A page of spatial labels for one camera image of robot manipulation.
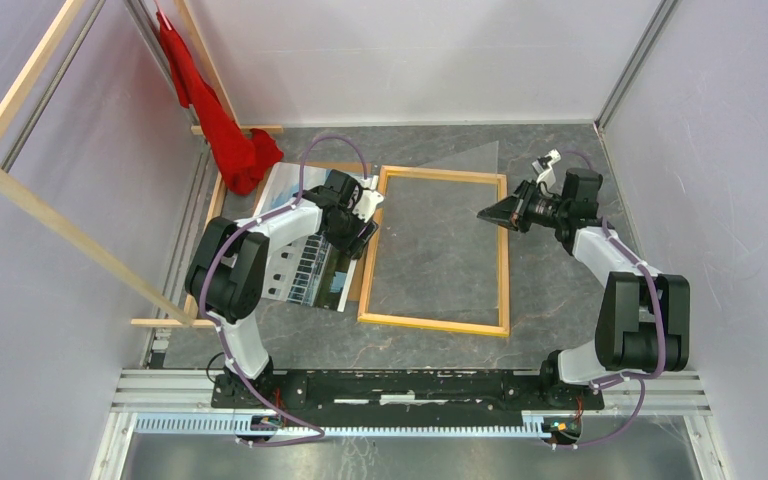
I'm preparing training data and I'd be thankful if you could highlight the red cloth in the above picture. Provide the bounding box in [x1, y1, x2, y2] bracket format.
[156, 10, 284, 195]

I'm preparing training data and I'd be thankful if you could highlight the aluminium rail base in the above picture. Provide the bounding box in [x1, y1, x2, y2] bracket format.
[91, 369, 730, 479]

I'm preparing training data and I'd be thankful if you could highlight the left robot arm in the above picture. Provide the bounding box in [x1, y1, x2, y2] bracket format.
[185, 170, 384, 408]

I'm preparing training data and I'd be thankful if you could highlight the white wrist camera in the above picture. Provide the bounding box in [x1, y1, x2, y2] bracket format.
[532, 149, 561, 188]
[353, 175, 385, 221]

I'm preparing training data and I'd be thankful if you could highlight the yellow picture frame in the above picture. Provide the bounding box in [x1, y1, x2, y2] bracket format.
[357, 165, 511, 337]

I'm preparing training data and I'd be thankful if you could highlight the clear plastic sheet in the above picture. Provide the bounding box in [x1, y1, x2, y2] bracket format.
[369, 176, 498, 325]

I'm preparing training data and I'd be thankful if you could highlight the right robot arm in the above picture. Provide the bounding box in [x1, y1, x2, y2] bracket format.
[477, 168, 691, 408]

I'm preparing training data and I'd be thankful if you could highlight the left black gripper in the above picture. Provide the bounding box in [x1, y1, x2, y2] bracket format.
[322, 204, 379, 262]

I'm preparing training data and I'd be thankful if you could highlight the brown cardboard backing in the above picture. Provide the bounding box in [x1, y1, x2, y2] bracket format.
[253, 161, 365, 302]

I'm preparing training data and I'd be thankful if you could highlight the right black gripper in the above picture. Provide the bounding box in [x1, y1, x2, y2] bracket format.
[477, 179, 568, 234]

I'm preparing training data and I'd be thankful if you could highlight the wooden rack frame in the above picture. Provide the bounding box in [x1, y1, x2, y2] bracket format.
[0, 0, 285, 331]

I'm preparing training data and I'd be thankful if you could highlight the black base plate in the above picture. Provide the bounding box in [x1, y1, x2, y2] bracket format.
[211, 369, 605, 427]

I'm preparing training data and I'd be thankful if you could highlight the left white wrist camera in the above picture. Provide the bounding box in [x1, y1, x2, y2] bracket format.
[353, 175, 385, 221]

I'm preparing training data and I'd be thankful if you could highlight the building photo print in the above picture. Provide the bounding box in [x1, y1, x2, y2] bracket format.
[255, 163, 357, 312]

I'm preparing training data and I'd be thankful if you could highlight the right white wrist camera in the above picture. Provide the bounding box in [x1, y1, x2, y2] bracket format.
[532, 149, 561, 188]

